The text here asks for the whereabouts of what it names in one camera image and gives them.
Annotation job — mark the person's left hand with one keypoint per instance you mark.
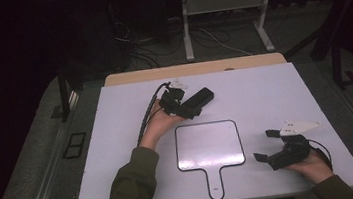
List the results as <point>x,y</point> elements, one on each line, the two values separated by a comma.
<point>159,125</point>

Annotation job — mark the black whiteboard eraser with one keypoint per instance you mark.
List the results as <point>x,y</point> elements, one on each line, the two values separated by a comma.
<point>199,97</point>

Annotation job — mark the person's right hand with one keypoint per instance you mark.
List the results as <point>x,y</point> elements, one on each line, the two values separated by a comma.
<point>316,165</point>

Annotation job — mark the black metal stand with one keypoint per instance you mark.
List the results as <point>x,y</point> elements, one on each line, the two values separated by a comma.
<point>337,64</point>
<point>63,92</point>

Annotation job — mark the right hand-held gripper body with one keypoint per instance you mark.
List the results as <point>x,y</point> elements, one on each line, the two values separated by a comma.
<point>290,157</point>

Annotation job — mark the white metal stand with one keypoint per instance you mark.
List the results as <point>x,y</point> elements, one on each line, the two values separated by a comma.
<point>225,2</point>

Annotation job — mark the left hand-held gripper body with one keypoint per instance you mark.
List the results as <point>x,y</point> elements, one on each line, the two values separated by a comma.
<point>171,101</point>

